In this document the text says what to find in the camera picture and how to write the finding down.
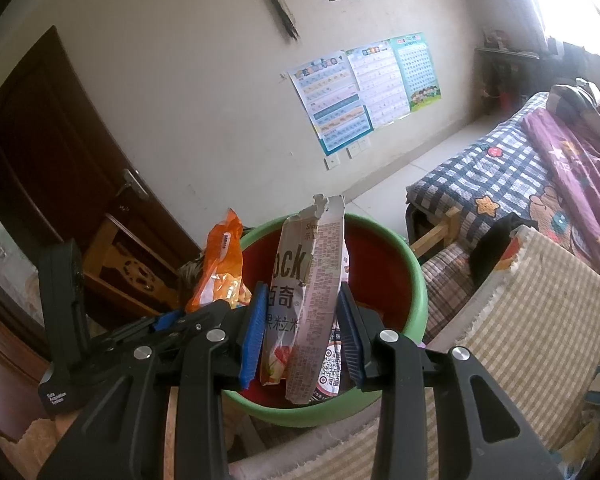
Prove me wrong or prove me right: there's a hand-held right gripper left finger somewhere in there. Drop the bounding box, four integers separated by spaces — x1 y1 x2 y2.
37 282 271 480

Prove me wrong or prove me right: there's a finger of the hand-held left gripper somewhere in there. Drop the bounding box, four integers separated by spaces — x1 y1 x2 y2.
87 300 243 361

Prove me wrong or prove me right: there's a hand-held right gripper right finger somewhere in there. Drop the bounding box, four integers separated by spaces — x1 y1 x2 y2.
335 284 566 480

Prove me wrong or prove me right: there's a grey snack box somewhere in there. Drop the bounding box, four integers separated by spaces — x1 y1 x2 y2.
260 193 353 406

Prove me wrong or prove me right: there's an orange snack bag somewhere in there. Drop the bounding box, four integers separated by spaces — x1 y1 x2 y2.
185 208 253 313

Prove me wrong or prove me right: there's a green basin with red inside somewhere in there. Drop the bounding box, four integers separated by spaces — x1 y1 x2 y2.
220 212 428 428

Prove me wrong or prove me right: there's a carved wooden chair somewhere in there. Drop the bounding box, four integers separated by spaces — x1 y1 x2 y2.
82 212 201 311

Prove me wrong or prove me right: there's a brown plaid mattress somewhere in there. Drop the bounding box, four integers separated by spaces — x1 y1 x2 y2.
422 245 486 346

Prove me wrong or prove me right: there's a dark brown door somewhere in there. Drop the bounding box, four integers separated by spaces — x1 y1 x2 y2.
0 25 203 361

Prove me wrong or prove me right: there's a black cloth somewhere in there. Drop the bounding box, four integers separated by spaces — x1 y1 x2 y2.
469 212 538 286

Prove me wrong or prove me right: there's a beige checked mat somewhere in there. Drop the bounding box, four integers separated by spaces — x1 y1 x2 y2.
230 225 600 480

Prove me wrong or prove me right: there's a bed with checkered blanket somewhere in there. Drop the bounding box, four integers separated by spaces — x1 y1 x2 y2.
405 105 600 253

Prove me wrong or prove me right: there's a purple blanket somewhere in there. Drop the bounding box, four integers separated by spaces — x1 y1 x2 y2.
522 105 600 291

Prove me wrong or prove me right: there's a grey bundled duvet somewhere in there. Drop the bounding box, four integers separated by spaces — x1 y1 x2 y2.
547 77 600 138

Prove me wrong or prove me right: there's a light wooden bed frame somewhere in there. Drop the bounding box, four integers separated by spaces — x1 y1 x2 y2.
409 207 463 258

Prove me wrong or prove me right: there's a metal door handle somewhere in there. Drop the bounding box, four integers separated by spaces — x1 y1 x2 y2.
114 169 150 200

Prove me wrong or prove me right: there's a blue framed wall poster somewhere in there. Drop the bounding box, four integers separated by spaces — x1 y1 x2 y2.
287 50 373 157

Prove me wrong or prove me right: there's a white wall poster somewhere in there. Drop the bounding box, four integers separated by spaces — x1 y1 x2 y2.
345 44 411 130

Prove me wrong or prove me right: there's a teal wall poster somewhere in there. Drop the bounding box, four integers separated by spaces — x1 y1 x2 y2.
390 32 443 112

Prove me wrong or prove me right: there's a long grey wall rail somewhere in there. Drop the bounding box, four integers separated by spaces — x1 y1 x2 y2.
237 0 301 41

